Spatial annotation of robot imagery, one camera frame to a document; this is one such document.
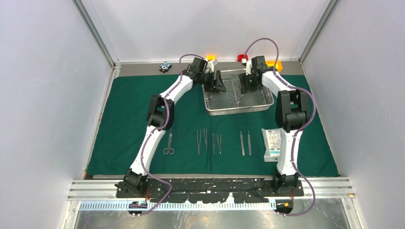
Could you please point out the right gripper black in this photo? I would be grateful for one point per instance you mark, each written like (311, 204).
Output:
(243, 79)

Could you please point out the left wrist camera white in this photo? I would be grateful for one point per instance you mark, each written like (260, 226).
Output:
(210, 67)

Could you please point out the steel spatula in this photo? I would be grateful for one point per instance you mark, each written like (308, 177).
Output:
(205, 131)

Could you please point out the white paper packet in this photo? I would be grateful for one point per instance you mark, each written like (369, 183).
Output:
(272, 140)

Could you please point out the small blue black toy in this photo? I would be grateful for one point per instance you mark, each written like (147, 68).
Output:
(165, 67)

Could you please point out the green surgical cloth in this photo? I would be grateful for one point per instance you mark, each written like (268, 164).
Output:
(123, 127)

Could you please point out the aluminium frame rail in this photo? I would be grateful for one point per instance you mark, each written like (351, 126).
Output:
(324, 187)

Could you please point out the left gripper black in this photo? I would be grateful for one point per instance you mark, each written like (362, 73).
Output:
(215, 85)

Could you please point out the yellow toy block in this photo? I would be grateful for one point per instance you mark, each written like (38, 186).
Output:
(278, 65)

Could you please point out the thin steel tweezers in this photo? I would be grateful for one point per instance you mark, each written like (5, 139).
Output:
(219, 140)

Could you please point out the long steel forceps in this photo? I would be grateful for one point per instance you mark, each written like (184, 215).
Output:
(199, 136)

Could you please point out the steel scalpel handle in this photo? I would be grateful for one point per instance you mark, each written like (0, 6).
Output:
(249, 143)
(242, 143)

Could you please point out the metal mesh tray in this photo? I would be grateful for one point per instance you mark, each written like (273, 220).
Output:
(233, 101)

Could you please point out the red toy brick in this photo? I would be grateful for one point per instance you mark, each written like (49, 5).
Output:
(242, 57)

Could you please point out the steel scissors blade pair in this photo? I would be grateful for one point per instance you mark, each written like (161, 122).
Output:
(169, 150)

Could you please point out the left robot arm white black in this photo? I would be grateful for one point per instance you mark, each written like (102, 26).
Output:
(160, 118)

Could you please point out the orange toy brick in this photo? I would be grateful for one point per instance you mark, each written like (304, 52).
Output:
(210, 57)

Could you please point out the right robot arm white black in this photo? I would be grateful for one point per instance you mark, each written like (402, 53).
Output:
(291, 115)

